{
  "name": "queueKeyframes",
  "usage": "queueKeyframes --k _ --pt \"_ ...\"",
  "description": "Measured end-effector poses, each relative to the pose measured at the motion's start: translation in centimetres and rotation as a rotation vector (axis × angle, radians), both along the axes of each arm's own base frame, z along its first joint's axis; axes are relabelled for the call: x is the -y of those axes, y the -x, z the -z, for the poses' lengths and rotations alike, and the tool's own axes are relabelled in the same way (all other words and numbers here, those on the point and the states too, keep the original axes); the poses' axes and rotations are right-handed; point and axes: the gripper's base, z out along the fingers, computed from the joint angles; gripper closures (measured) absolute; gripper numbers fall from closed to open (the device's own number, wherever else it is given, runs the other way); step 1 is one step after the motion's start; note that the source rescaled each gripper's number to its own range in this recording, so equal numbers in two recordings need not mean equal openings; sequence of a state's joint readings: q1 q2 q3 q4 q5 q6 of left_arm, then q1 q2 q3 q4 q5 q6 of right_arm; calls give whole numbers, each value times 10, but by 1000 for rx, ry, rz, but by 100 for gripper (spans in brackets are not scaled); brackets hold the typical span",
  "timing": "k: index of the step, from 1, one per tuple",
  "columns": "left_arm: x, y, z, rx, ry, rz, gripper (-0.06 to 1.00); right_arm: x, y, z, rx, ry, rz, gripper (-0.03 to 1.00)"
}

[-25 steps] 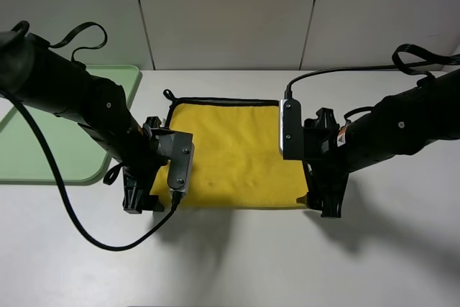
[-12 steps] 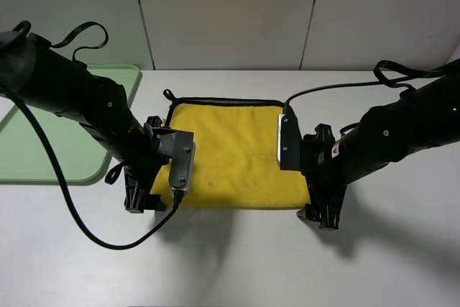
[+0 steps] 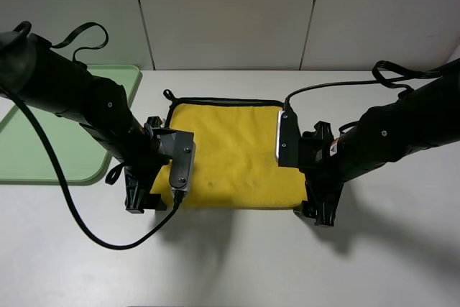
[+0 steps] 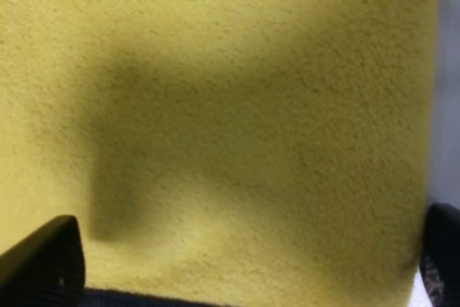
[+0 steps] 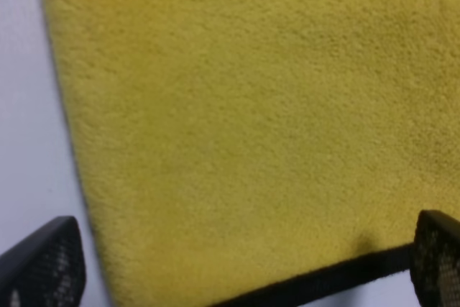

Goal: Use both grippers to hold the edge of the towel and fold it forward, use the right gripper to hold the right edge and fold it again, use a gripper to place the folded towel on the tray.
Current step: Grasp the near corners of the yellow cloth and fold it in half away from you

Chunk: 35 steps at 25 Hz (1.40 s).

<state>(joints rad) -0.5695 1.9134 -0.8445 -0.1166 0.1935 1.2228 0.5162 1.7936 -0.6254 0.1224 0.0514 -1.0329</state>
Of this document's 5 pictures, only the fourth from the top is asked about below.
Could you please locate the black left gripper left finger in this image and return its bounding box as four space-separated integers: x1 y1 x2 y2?
1 215 86 307

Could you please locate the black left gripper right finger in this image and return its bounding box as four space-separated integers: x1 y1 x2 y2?
419 203 459 307

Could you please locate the yellow towel with black trim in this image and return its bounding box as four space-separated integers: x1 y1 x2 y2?
1 0 437 306

